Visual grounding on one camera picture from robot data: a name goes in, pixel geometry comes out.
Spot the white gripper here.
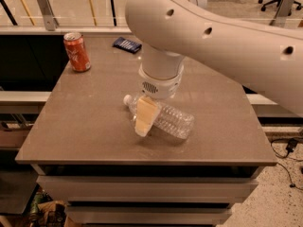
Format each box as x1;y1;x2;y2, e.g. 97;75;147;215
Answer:
135;66;184;137

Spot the clear plastic water bottle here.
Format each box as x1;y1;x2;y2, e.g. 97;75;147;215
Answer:
123;95;194;139

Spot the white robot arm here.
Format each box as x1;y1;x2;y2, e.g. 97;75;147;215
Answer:
125;0;303;117

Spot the blue rxbar wrapper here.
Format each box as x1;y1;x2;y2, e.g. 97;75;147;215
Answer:
113;37;142;54

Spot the orange soda can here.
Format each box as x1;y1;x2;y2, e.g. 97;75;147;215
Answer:
63;32;91;72

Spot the grey drawer cabinet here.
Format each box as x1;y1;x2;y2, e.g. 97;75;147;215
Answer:
34;165;262;227

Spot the left metal railing post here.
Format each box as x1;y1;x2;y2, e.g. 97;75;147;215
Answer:
37;0;59;31

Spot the metal railing post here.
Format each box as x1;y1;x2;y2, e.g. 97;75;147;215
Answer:
37;0;59;31
270;0;294;27

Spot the right metal railing post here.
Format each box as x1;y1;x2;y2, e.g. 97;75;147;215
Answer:
270;0;294;27

